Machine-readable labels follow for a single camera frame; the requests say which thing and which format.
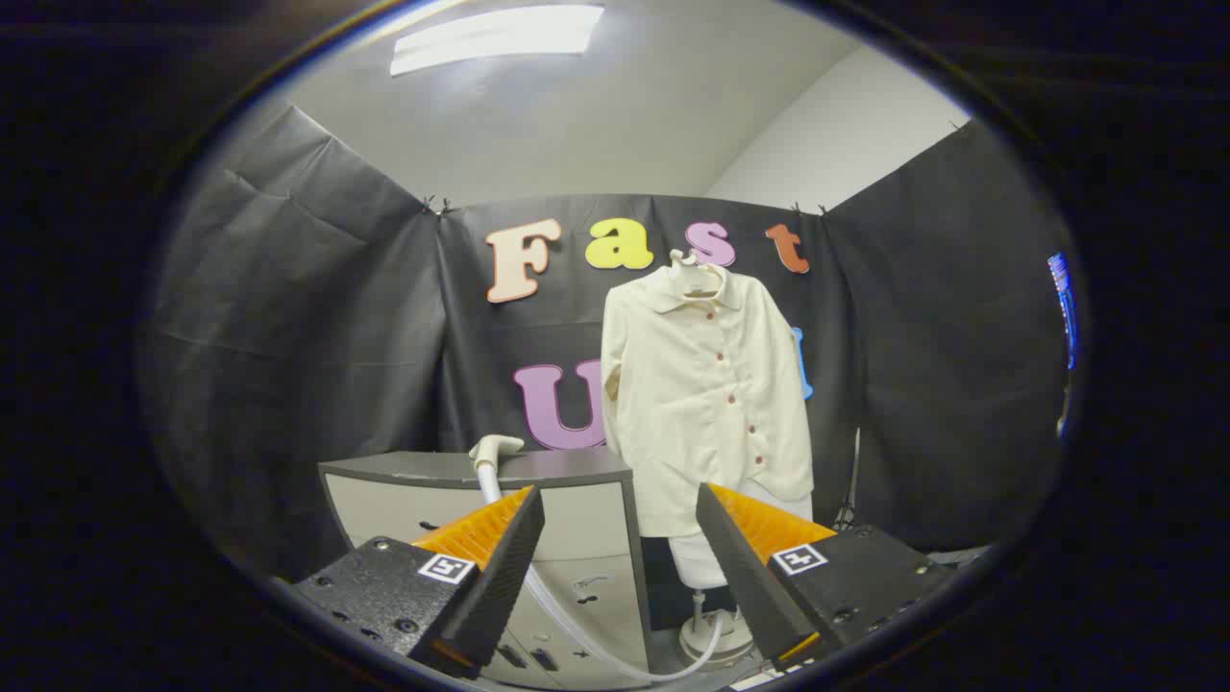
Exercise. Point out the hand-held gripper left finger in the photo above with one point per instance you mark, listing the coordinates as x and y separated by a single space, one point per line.
500 577

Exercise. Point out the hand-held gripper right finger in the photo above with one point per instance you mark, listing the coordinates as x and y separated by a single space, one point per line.
740 567

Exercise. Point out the white garment steamer head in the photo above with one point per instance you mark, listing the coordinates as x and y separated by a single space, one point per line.
495 448

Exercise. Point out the cream button-up shirt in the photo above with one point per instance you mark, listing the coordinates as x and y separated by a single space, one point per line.
692 404

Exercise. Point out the white mannequin stand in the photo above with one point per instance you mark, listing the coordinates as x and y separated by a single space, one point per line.
697 562

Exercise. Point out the grey drawer cabinet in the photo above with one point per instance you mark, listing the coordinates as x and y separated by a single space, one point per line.
586 519

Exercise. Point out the black backdrop cloth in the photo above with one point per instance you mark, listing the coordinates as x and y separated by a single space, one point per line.
307 336

